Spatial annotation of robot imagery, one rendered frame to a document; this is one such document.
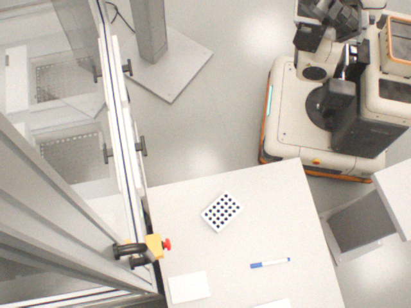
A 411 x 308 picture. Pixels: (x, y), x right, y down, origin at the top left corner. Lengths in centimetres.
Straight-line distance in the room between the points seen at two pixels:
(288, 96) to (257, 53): 56
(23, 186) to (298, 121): 193
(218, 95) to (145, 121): 47
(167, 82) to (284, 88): 71
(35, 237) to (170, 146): 205
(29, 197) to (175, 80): 221
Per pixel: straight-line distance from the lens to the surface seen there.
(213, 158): 229
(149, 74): 250
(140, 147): 133
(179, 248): 139
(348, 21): 130
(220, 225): 137
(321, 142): 213
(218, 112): 241
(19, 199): 28
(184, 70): 251
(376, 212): 179
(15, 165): 28
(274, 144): 206
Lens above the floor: 214
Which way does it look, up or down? 69 degrees down
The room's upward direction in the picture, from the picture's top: 5 degrees clockwise
